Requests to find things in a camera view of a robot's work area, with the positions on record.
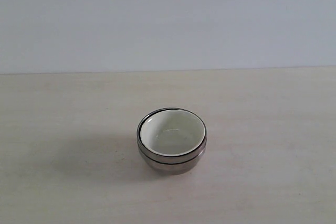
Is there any white ceramic bowl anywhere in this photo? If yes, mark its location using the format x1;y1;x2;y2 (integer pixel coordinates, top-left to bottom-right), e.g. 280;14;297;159
139;109;206;157

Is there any patterned stainless steel bowl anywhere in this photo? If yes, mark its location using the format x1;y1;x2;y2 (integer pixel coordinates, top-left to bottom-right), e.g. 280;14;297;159
136;108;207;165

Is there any plain stainless steel bowl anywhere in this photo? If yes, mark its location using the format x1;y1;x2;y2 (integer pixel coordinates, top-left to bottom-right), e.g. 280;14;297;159
138;147;206;175

